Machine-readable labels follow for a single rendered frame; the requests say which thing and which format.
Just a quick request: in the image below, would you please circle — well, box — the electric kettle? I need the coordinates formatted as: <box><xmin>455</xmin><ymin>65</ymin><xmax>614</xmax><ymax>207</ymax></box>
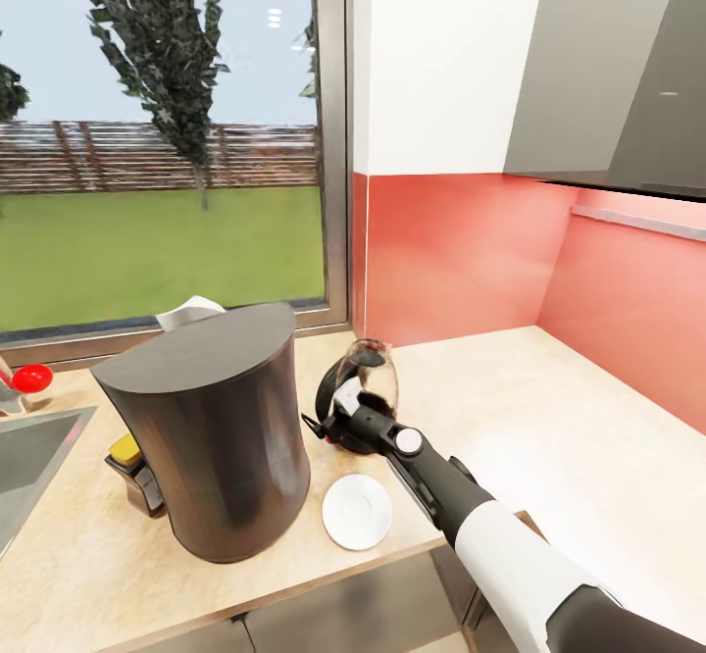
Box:
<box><xmin>315</xmin><ymin>338</ymin><xmax>399</xmax><ymax>455</ymax></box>

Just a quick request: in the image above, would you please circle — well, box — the bottle of coffee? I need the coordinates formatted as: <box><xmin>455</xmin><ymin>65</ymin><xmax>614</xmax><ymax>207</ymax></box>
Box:
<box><xmin>105</xmin><ymin>432</ymin><xmax>166</xmax><ymax>517</ymax></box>

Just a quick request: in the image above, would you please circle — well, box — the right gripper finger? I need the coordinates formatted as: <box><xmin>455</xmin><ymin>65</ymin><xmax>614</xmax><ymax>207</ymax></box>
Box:
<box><xmin>307</xmin><ymin>419</ymin><xmax>327</xmax><ymax>440</ymax></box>

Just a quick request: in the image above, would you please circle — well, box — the paper coffee filter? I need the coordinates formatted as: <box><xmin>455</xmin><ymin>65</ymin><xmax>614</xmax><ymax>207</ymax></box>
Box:
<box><xmin>156</xmin><ymin>295</ymin><xmax>225</xmax><ymax>331</ymax></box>

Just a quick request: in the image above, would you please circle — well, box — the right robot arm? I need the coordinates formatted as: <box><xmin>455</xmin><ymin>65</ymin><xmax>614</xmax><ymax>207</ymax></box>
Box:
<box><xmin>307</xmin><ymin>368</ymin><xmax>706</xmax><ymax>653</ymax></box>

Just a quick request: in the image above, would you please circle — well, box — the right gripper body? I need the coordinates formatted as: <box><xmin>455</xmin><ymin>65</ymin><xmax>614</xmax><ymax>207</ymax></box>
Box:
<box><xmin>323</xmin><ymin>388</ymin><xmax>379</xmax><ymax>444</ymax></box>

